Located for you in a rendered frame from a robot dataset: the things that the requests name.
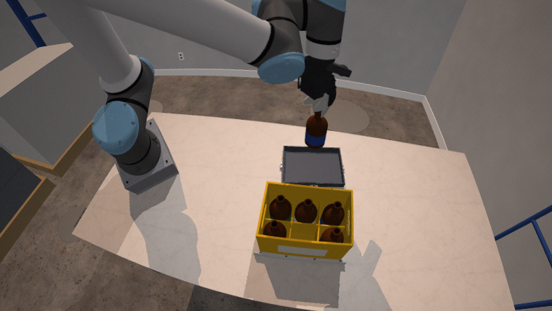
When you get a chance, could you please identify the yellow crate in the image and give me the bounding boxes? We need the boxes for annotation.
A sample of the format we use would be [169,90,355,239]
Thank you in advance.
[256,183,354,260]

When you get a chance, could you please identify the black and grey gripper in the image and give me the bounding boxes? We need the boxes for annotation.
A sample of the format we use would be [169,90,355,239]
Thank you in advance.
[298,55,336,118]

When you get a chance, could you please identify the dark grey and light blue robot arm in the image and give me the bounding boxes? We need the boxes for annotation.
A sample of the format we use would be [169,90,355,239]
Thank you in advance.
[33,0,346,176]

